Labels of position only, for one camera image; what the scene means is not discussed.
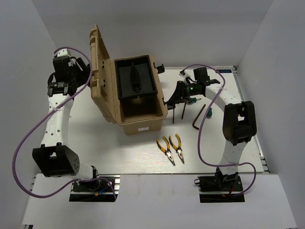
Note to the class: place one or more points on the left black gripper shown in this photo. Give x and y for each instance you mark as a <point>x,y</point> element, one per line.
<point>84,73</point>

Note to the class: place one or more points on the tan plastic toolbox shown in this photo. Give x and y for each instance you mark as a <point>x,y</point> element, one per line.
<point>142,114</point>

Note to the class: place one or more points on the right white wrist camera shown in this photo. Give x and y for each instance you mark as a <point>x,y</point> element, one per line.
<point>186,77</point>

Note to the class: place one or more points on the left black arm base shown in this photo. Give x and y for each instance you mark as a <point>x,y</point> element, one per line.
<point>96,191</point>

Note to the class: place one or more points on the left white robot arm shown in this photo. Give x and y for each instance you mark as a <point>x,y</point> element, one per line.
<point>54,157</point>

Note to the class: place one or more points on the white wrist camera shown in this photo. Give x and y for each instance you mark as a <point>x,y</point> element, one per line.
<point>62,53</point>
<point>186,77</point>

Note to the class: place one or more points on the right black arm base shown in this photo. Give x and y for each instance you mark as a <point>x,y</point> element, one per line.
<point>220,189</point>

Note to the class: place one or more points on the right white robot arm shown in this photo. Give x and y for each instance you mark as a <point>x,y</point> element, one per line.
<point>239,122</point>

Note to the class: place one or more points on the yellow black pliers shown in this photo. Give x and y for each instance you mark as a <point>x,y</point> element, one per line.
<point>177,148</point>
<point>166,150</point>

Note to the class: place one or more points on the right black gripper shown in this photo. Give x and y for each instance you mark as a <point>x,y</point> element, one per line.
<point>179,95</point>

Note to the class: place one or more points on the large brown hex key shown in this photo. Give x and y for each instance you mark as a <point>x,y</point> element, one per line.
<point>197,117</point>

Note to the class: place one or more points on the black toolbox tray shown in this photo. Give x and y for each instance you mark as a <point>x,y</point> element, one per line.
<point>135,78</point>

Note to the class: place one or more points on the green stubby screwdriver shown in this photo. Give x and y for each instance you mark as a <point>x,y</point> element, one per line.
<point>209,114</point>
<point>192,101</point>

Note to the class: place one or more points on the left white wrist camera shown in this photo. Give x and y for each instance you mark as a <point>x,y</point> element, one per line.
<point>62,53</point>

